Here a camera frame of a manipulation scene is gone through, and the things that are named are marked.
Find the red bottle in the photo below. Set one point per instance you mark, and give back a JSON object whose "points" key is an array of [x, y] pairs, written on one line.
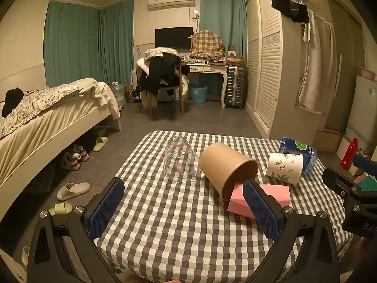
{"points": [[349, 154]]}

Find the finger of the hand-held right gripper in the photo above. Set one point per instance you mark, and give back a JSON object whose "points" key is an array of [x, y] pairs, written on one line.
{"points": [[338, 179], [365, 162]]}

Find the narrow green curtain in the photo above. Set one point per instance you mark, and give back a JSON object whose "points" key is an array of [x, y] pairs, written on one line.
{"points": [[232, 14]]}

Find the white air conditioner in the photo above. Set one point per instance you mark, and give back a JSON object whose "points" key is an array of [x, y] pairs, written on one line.
{"points": [[170, 0]]}

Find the clear glass cup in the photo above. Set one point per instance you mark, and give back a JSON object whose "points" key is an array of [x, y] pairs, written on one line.
{"points": [[178, 156]]}

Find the white louvred wardrobe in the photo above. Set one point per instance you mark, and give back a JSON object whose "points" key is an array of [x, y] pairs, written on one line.
{"points": [[265, 64]]}

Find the large water jug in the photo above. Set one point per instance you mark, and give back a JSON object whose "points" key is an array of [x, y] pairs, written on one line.
{"points": [[119, 93]]}

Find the white desk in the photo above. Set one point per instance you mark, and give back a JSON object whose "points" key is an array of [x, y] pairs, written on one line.
{"points": [[206, 68]]}

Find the black clothes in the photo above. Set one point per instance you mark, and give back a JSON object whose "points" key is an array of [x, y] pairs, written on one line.
{"points": [[160, 70]]}

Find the plaid cloth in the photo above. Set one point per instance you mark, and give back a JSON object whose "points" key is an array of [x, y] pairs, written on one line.
{"points": [[206, 42]]}

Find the brown paper cup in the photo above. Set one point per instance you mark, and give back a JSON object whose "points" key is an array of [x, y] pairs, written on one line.
{"points": [[219, 163]]}

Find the chair with clothes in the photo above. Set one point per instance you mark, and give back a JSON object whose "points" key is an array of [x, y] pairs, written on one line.
{"points": [[154, 52]]}

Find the blue plastic bottle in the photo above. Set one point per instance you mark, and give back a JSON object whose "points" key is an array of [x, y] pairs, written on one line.
{"points": [[294, 146]]}

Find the pink basin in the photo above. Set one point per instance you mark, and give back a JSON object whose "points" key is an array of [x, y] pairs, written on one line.
{"points": [[368, 73]]}

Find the white fridge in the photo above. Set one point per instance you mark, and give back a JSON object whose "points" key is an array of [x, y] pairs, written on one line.
{"points": [[363, 109]]}

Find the checkered tablecloth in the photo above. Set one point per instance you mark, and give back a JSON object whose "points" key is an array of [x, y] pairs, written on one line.
{"points": [[176, 227]]}

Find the white slipper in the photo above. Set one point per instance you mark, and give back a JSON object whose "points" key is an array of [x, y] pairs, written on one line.
{"points": [[73, 190]]}

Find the boxes on desk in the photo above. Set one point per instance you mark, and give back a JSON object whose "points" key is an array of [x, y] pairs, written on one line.
{"points": [[235, 59]]}

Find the patterned blanket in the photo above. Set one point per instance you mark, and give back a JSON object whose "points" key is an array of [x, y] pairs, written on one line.
{"points": [[44, 100]]}

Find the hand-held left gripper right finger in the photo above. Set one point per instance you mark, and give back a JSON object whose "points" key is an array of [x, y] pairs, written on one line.
{"points": [[260, 212]]}

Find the grey suitcase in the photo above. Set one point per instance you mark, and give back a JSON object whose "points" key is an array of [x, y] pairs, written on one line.
{"points": [[235, 85]]}

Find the pair of sneakers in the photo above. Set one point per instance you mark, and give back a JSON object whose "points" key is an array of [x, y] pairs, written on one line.
{"points": [[73, 157]]}

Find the white towel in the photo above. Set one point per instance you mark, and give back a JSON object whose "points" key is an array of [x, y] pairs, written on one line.
{"points": [[318, 64]]}

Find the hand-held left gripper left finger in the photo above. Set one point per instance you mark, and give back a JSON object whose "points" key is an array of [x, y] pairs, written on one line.
{"points": [[107, 209]]}

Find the yellow-green slipper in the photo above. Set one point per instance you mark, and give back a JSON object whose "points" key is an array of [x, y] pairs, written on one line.
{"points": [[100, 143]]}

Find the white leaf-print cup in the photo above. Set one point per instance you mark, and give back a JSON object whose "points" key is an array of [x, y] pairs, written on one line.
{"points": [[284, 166]]}

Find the bed with cream sheet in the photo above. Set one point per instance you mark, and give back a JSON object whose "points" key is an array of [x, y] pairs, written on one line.
{"points": [[44, 129]]}

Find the wooden chair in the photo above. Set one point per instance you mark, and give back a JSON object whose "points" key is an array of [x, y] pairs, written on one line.
{"points": [[181, 94]]}

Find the black cloth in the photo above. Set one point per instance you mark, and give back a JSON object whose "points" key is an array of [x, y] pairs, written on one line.
{"points": [[11, 100]]}

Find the pale green slipper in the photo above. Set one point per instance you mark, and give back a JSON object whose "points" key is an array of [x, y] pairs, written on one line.
{"points": [[61, 208]]}

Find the blue plastic basket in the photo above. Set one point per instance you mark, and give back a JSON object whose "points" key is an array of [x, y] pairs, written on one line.
{"points": [[198, 93]]}

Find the grey door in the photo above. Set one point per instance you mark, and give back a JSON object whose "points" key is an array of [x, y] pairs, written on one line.
{"points": [[347, 50]]}

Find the black television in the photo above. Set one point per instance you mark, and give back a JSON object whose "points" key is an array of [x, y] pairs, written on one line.
{"points": [[172, 37]]}

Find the cardboard box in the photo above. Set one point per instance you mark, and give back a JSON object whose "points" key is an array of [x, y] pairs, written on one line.
{"points": [[327, 140]]}

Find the pink foam block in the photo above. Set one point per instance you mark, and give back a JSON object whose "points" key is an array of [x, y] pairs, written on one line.
{"points": [[236, 204]]}

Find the dark red bag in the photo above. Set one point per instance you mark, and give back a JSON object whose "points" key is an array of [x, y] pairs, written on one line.
{"points": [[129, 93]]}

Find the wide green curtain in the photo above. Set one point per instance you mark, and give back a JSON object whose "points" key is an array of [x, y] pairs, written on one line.
{"points": [[76, 41]]}

